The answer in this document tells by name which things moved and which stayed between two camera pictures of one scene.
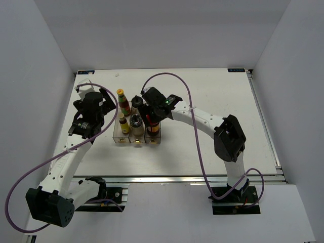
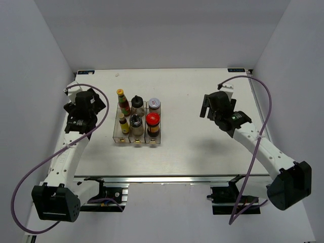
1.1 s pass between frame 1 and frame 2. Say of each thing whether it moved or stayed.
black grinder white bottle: stayed
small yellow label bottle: stayed
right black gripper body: moved
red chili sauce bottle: stayed
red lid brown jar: stayed
